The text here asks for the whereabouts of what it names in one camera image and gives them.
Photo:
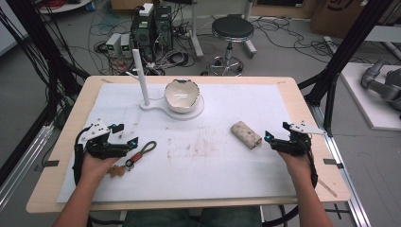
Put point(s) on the white platform board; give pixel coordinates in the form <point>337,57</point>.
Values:
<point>375,116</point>

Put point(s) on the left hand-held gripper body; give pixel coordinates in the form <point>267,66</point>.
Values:
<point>96,143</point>

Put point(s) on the person's left hand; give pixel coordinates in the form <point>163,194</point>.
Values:
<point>96,167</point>

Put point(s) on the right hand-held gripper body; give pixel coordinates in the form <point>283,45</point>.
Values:
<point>296,143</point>

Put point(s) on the grey power supply unit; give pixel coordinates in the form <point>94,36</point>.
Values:
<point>113,44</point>
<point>125,44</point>

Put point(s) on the black tape strip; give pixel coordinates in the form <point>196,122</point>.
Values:
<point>51,163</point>
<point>331,162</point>

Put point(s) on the white eggshell-shaped bowl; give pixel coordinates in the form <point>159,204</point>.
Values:
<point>182,94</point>

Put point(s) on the white box device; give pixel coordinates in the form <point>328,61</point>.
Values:
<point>146,9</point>

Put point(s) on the beige quilted key case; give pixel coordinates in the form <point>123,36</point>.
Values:
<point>246,135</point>

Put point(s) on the brown cardboard box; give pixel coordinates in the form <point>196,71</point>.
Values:
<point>334,15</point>

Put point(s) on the white metal stand leg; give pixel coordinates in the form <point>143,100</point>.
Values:
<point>196,31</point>
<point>249,44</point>

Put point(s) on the black round stool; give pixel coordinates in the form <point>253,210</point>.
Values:
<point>232,30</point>

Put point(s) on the aluminium rail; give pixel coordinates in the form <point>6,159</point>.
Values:
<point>22,164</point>
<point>343,176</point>

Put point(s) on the black computer tower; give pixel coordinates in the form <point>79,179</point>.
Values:
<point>164,26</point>
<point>142,34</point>

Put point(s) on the white stand with pole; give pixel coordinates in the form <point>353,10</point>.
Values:
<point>142,75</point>

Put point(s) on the light wooden table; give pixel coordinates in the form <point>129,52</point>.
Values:
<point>315,176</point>

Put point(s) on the person's right hand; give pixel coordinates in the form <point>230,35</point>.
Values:
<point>294,167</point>

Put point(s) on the white table mat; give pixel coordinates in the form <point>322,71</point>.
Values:
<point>201,170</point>

